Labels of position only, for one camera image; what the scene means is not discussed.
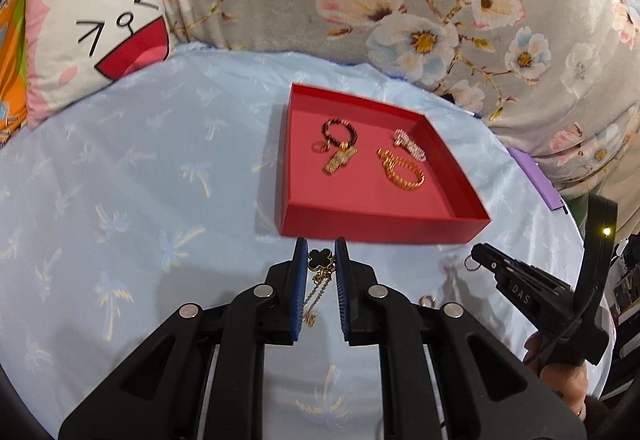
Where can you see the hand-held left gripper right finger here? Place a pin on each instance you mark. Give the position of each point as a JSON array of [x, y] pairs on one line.
[[341, 290]]

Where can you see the person's right hand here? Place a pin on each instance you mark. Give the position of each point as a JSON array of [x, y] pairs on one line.
[[565, 382]]

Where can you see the light blue palm-print sheet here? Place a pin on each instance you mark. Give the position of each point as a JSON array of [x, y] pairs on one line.
[[125, 195]]

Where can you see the gold hoop earring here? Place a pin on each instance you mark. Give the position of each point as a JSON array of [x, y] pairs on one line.
[[424, 302]]

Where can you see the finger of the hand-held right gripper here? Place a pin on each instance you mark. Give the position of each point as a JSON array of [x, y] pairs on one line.
[[530, 300], [525, 272]]

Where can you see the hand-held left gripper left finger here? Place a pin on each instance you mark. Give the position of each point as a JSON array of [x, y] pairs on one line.
[[299, 290]]

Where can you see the cat face cushion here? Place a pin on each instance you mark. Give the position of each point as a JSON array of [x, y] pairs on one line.
[[75, 45]]

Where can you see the purple sheet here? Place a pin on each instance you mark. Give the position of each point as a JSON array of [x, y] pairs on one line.
[[535, 180]]

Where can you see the orange patterned cloth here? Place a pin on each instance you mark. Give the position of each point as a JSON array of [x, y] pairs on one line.
[[10, 70]]

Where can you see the red cardboard box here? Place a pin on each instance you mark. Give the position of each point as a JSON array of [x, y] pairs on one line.
[[380, 215]]

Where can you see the dark cluttered objects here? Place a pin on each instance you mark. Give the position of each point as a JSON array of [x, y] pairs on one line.
[[625, 300]]

